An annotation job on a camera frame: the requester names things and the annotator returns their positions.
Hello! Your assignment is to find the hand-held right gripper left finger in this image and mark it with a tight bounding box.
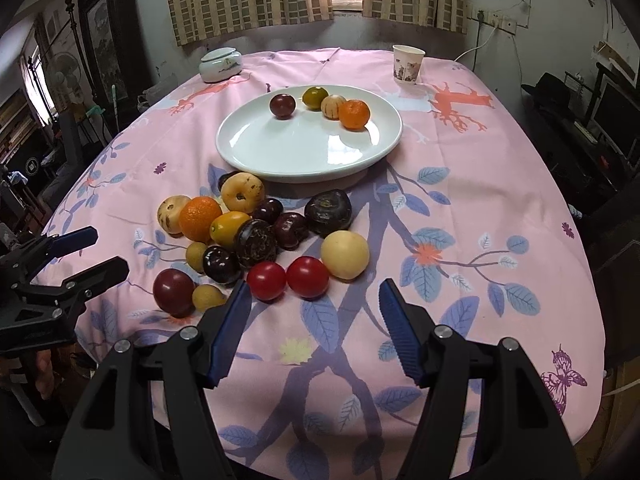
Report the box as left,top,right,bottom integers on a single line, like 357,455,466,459
52,280,253,480

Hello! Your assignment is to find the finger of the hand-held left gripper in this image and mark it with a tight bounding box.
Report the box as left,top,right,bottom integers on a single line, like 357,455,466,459
10,226,99,273
12,256,130,321

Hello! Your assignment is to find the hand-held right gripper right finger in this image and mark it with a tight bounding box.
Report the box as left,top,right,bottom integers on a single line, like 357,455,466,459
378,278,583,480

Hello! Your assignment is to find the small tan longan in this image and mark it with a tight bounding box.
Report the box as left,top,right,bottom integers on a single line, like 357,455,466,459
192,284,228,312
185,241,208,274

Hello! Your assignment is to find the red tomato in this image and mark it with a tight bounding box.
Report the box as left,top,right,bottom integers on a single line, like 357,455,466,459
246,261,287,302
286,256,331,301

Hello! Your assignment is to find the yellow orange tomato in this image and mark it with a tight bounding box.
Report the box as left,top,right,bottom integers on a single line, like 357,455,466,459
209,211,251,250

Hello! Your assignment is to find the large orange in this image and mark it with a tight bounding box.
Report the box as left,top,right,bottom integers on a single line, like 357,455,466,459
179,196,223,243

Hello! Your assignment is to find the white round plate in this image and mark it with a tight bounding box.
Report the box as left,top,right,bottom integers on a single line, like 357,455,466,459
215,85,404,183

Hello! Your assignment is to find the pale striped pepino melon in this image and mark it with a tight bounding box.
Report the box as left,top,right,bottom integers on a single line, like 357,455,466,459
157,195,193,236
321,95,347,121

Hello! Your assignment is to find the dark brown round fruit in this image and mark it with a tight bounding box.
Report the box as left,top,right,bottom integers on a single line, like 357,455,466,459
235,219,278,268

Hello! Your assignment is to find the pink printed tablecloth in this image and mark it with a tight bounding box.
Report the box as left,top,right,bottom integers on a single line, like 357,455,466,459
37,49,608,471

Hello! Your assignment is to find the brown-spotted yellow pear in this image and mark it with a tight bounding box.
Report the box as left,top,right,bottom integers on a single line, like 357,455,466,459
220,172,265,213

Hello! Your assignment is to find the large dark purple fruit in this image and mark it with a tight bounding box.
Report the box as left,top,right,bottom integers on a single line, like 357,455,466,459
304,189,353,238

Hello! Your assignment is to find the standing fan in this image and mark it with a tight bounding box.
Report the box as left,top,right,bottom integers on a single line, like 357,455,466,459
50,50,83,106

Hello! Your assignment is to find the dark framed picture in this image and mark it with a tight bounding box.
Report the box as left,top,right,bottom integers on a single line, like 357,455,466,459
77,0,126,106

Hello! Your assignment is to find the white ceramic lidded jar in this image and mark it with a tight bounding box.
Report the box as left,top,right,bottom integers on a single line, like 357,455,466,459
199,47,244,83

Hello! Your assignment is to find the orange mandarin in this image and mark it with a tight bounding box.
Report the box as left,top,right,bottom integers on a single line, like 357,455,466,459
339,100,371,131

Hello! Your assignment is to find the dark red plum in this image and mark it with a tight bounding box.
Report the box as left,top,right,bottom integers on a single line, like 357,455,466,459
270,93,296,120

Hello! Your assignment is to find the green yellow tomato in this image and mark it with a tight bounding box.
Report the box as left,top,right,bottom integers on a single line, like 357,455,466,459
302,86,329,112

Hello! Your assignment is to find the floral paper cup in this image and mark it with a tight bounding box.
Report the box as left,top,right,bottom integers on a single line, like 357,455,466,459
392,44,426,86

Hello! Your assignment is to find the black hat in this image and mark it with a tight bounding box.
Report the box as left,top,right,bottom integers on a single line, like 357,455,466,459
521,72,576,121

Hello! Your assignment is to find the black computer monitor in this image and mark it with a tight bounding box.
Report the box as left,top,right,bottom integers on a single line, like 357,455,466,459
590,77,640,161

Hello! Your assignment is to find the white power cable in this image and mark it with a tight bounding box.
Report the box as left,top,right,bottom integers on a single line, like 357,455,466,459
452,25,501,61

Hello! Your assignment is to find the white wall power outlet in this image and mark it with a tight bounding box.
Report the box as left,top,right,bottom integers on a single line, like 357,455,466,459
470,7,518,36

